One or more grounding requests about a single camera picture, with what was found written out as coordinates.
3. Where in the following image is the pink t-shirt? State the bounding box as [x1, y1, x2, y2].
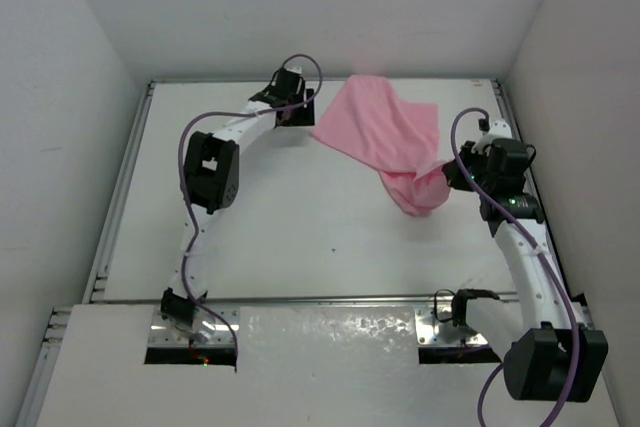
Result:
[312, 75, 450, 216]

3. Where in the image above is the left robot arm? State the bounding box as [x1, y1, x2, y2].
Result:
[161, 67, 315, 328]

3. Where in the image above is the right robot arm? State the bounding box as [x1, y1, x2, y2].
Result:
[442, 138, 609, 403]

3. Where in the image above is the white front cover board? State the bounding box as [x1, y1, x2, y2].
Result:
[34, 302, 621, 427]

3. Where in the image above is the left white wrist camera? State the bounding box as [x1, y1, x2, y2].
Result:
[285, 66, 303, 76]

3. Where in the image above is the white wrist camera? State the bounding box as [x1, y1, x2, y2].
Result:
[473, 117, 513, 154]
[285, 66, 303, 76]

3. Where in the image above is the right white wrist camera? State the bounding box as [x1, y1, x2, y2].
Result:
[473, 117, 513, 154]

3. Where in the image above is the aluminium table frame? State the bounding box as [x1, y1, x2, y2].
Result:
[18, 79, 616, 426]

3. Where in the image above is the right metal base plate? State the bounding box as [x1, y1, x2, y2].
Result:
[407, 295, 509, 349]

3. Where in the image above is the metal base plate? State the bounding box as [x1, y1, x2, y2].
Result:
[407, 295, 509, 349]
[147, 304, 240, 348]

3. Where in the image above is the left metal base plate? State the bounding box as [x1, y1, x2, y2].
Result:
[147, 304, 240, 348]

